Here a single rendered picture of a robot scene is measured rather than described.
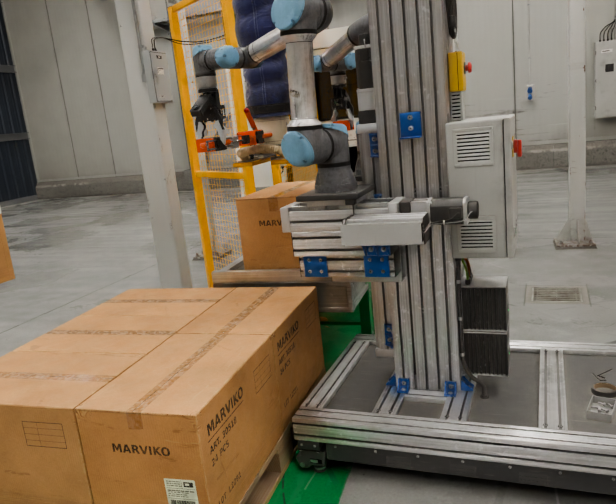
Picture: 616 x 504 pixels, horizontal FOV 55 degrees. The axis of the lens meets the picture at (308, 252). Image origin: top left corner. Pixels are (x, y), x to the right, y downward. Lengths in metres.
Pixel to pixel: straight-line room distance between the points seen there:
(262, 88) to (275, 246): 0.73
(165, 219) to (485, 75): 8.35
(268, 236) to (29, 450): 1.40
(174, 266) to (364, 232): 2.16
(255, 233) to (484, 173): 1.24
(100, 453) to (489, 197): 1.47
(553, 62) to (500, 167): 9.26
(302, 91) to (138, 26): 2.02
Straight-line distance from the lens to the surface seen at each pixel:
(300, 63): 1.95
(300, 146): 1.93
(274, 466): 2.36
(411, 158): 2.16
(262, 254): 2.90
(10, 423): 2.11
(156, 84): 3.75
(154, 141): 3.81
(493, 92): 11.33
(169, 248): 3.88
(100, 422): 1.89
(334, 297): 2.78
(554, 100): 11.30
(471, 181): 2.10
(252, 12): 2.79
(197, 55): 2.31
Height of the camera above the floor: 1.30
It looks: 13 degrees down
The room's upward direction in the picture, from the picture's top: 6 degrees counter-clockwise
